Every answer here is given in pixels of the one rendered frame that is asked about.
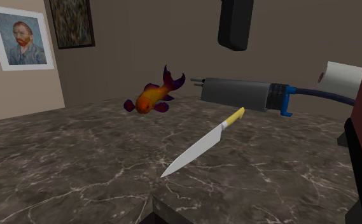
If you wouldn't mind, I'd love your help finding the orange and purple goldfish figure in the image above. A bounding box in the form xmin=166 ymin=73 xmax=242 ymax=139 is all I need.
xmin=123 ymin=64 xmax=186 ymax=115

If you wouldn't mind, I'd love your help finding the knife with yellow handle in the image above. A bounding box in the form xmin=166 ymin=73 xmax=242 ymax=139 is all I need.
xmin=160 ymin=106 xmax=246 ymax=179

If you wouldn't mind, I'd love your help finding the white-framed portrait wall picture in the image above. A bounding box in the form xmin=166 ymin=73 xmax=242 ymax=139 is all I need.
xmin=0 ymin=3 xmax=55 ymax=72

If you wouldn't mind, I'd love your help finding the grey tool with blue hose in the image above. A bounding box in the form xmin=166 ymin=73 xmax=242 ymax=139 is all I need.
xmin=190 ymin=77 xmax=357 ymax=118

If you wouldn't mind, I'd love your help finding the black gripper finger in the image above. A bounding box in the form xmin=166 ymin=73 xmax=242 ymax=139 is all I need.
xmin=217 ymin=0 xmax=255 ymax=52

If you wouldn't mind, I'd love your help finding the dark-framed wall picture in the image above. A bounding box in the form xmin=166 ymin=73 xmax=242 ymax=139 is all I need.
xmin=48 ymin=0 xmax=96 ymax=50

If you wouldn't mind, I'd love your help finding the white paper towel roll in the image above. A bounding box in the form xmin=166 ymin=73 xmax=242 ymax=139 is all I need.
xmin=316 ymin=60 xmax=362 ymax=101

